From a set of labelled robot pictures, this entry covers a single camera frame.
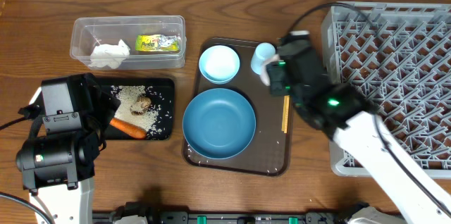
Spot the light blue plastic cup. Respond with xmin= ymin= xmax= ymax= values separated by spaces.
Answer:
xmin=250 ymin=42 xmax=276 ymax=75

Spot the light blue rice bowl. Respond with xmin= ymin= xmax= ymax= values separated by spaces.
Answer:
xmin=199 ymin=45 xmax=240 ymax=85

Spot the blue plate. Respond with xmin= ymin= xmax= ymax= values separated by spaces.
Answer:
xmin=183 ymin=88 xmax=257 ymax=159

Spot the green snack wrapper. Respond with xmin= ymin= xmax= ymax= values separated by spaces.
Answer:
xmin=135 ymin=35 xmax=180 ymax=52

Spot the brown food scrap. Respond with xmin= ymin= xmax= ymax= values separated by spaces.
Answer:
xmin=130 ymin=96 xmax=152 ymax=116

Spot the pile of white rice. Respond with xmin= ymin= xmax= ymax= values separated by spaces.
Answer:
xmin=111 ymin=85 xmax=173 ymax=140

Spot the orange carrot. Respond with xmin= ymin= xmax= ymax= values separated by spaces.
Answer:
xmin=110 ymin=118 xmax=147 ymax=139

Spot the white tissue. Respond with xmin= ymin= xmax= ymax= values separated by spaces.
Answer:
xmin=88 ymin=39 xmax=130 ymax=69

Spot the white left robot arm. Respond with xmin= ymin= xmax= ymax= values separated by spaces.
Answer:
xmin=16 ymin=73 xmax=120 ymax=224

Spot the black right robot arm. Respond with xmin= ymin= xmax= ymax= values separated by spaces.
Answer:
xmin=264 ymin=35 xmax=450 ymax=223

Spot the grey dishwasher rack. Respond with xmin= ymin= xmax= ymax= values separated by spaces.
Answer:
xmin=321 ymin=2 xmax=450 ymax=179

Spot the black waste tray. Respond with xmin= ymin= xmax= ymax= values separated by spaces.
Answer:
xmin=97 ymin=77 xmax=175 ymax=141

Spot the wooden chopstick outer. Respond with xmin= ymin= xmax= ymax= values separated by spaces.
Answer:
xmin=283 ymin=95 xmax=290 ymax=134

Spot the wooden chopstick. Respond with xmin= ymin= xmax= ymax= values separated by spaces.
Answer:
xmin=283 ymin=95 xmax=290 ymax=134
xmin=280 ymin=95 xmax=288 ymax=132

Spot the wooden chopstick inner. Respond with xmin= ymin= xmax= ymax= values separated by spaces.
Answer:
xmin=280 ymin=95 xmax=288 ymax=132

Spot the dark brown serving tray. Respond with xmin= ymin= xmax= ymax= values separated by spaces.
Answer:
xmin=183 ymin=37 xmax=292 ymax=176

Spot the clear plastic bin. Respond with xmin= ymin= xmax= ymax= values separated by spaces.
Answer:
xmin=70 ymin=15 xmax=187 ymax=70

